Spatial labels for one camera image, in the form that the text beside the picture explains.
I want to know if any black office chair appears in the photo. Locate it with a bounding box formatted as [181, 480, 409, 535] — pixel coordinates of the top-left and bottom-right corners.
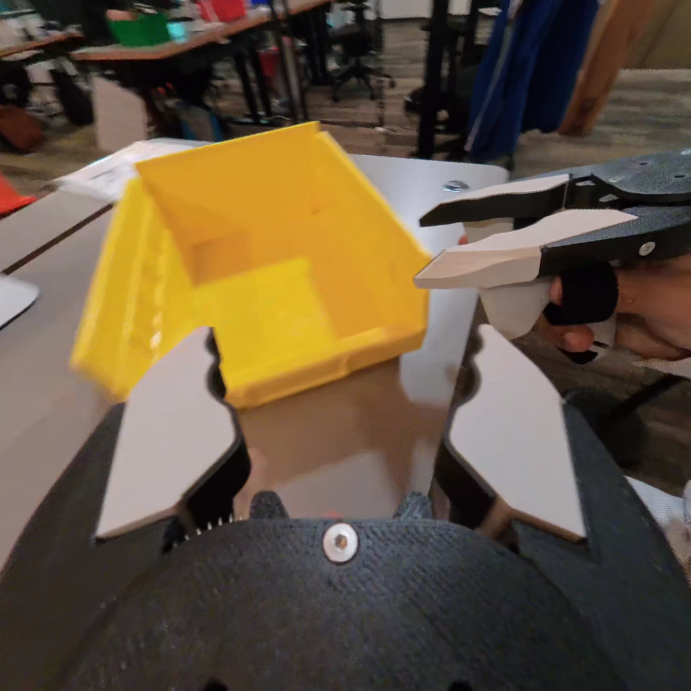
[329, 0, 397, 103]

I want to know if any wooden beam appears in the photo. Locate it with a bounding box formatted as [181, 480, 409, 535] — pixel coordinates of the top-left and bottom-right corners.
[559, 0, 665, 136]

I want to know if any wooden top desk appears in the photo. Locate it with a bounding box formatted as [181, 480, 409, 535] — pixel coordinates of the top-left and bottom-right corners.
[70, 0, 330, 122]

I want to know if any yellow plastic bin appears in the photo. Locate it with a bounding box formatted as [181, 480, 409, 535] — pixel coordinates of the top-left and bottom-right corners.
[70, 121, 433, 409]

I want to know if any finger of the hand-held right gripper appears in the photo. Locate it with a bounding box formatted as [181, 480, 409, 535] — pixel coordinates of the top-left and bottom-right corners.
[419, 174, 573, 245]
[414, 208, 640, 341]

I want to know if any person's right hand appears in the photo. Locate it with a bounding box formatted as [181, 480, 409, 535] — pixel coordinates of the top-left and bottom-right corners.
[533, 255, 691, 361]

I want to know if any blue jacket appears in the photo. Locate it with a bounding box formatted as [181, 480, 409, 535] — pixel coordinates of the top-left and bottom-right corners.
[465, 0, 600, 163]

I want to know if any white flat device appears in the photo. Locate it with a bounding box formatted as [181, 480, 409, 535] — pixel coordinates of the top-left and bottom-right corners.
[0, 275, 40, 329]

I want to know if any green plastic bin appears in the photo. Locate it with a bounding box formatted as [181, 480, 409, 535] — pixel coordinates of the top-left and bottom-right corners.
[105, 11, 171, 46]

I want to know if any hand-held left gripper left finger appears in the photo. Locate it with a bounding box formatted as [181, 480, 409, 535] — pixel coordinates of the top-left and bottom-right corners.
[94, 325, 253, 541]

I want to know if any white paper sheet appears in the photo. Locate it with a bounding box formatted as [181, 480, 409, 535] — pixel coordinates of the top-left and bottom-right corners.
[54, 139, 206, 203]

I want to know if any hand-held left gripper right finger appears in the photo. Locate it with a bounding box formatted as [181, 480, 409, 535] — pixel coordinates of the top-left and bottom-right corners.
[433, 323, 589, 543]

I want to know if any red plastic bin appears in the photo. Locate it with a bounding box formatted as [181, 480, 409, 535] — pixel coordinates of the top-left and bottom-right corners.
[197, 0, 246, 22]

